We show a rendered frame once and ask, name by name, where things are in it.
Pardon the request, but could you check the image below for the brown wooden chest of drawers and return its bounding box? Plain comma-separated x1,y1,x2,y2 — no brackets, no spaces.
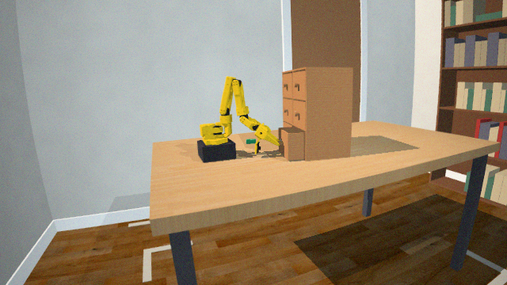
283,67,353,162

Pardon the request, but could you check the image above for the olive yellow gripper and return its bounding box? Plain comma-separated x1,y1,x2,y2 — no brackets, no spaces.
254,123,280,154

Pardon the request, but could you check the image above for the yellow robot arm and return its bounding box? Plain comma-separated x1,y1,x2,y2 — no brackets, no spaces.
202,77,261,146

